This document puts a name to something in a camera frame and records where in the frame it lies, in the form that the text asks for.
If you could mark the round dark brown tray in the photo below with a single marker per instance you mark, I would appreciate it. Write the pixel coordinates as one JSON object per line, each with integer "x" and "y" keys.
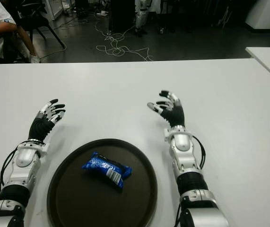
{"x": 78, "y": 201}

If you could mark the white glass-front cabinet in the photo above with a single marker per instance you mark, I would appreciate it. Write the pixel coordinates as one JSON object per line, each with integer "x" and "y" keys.
{"x": 52, "y": 9}

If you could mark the silver humanoid robot legs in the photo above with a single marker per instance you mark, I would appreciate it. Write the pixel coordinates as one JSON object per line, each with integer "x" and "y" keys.
{"x": 140, "y": 16}

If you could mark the metal folding stand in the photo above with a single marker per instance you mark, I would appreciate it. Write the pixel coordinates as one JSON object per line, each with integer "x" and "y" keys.
{"x": 224, "y": 17}

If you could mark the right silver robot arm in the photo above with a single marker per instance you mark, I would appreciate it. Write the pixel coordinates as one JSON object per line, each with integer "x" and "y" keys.
{"x": 182, "y": 144}

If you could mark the black chair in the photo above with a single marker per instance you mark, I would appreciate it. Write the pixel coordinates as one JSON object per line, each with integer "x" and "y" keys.
{"x": 37, "y": 19}

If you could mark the blue Oreo cookie packet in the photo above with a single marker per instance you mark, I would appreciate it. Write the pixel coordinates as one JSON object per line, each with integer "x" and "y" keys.
{"x": 101, "y": 164}

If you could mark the white cabinet with black base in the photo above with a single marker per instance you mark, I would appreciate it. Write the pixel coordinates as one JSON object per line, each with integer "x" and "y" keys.
{"x": 267, "y": 11}

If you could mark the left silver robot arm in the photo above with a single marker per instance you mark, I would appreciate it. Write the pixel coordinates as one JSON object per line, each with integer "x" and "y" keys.
{"x": 23, "y": 160}

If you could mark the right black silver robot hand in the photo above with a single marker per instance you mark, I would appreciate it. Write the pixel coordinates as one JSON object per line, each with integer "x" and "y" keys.
{"x": 176, "y": 116}

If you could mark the white side table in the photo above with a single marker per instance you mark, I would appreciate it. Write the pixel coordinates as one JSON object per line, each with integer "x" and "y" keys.
{"x": 269, "y": 59}

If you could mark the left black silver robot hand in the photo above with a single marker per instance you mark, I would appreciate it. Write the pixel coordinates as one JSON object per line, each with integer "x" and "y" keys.
{"x": 39, "y": 128}

